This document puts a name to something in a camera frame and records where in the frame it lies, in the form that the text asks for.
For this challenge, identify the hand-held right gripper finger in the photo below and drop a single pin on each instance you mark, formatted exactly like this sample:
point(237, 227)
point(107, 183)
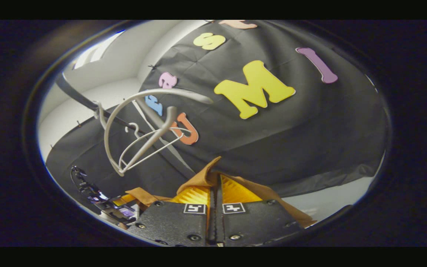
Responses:
point(212, 226)
point(219, 226)

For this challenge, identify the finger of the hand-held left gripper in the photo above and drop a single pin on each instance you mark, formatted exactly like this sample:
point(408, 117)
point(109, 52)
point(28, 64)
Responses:
point(122, 201)

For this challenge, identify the brown shirt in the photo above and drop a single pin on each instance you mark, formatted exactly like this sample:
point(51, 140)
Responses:
point(198, 177)

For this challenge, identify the white plastic hanger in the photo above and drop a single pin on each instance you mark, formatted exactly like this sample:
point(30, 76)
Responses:
point(150, 146)
point(154, 135)

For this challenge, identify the black backdrop cloth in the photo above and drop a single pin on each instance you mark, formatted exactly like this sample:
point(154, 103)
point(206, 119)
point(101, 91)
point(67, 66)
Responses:
point(310, 129)

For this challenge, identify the ceiling light panel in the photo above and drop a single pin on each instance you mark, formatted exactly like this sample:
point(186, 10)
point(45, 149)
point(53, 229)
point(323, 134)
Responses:
point(98, 52)

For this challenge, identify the black clothes rail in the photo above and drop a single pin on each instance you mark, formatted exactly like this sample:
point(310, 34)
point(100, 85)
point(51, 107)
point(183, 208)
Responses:
point(76, 96)

